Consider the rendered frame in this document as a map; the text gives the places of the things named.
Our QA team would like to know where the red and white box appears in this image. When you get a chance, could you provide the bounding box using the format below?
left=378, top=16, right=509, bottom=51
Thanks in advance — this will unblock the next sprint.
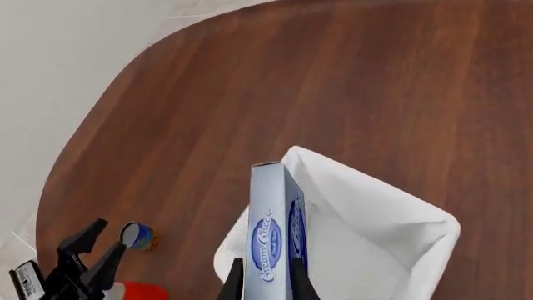
left=108, top=280, right=171, bottom=300

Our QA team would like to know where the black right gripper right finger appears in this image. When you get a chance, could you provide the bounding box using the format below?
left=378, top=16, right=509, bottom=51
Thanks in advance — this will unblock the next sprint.
left=291, top=257, right=322, bottom=300

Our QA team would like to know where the blue tin can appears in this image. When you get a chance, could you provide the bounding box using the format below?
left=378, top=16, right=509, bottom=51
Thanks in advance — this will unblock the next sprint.
left=119, top=220, right=158, bottom=252

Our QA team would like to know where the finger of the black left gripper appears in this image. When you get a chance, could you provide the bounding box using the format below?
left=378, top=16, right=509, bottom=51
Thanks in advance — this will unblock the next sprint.
left=82, top=241, right=127, bottom=283
left=57, top=217, right=108, bottom=253

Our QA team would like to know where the blue cream cheese box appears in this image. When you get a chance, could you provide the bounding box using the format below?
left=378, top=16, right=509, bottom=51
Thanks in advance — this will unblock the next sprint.
left=242, top=161, right=311, bottom=300

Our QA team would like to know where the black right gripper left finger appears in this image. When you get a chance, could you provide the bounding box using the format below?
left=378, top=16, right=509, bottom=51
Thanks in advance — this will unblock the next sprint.
left=219, top=257, right=246, bottom=300

